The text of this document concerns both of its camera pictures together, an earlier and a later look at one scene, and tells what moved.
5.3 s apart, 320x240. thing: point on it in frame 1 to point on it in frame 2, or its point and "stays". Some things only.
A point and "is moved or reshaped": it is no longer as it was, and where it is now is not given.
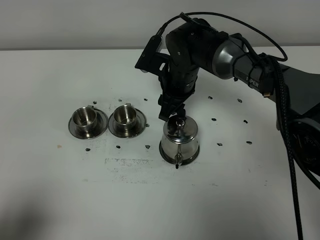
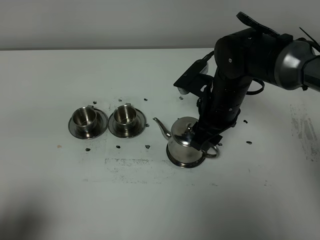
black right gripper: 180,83 to 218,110
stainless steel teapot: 179,143 is moved or reshaped
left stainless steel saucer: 102,125 stays
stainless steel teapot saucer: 172,161 to 185,165
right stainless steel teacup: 125,119 stays
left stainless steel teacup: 84,119 stays
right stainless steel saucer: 140,125 stays
